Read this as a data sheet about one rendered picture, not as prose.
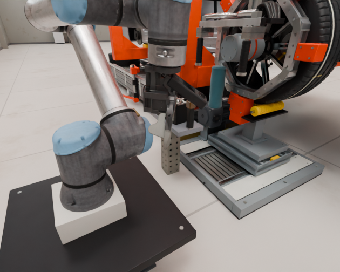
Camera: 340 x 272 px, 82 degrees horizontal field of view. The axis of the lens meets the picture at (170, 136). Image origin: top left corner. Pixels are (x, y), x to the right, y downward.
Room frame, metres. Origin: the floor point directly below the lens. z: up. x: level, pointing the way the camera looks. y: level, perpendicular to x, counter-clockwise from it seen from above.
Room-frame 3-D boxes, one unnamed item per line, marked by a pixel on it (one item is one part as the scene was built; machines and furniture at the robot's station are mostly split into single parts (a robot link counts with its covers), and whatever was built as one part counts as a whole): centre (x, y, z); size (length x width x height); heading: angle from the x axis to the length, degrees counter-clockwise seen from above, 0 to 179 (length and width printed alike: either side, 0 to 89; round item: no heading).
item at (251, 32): (0.96, -0.36, 0.93); 0.09 x 0.05 x 0.05; 118
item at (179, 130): (1.17, -0.02, 0.44); 0.43 x 0.17 x 0.03; 28
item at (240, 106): (1.23, -0.49, 0.48); 0.16 x 0.12 x 0.17; 118
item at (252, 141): (1.29, -0.61, 0.32); 0.40 x 0.30 x 0.28; 28
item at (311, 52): (0.93, -0.62, 0.85); 0.09 x 0.08 x 0.07; 28
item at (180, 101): (1.15, -0.03, 0.51); 0.20 x 0.14 x 0.13; 37
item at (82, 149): (0.57, 0.30, 0.57); 0.17 x 0.15 x 0.18; 129
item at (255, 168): (1.31, -0.60, 0.13); 0.50 x 0.36 x 0.10; 28
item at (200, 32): (1.26, -0.20, 0.93); 0.09 x 0.05 x 0.05; 118
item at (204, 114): (1.59, -0.45, 0.26); 0.42 x 0.18 x 0.35; 118
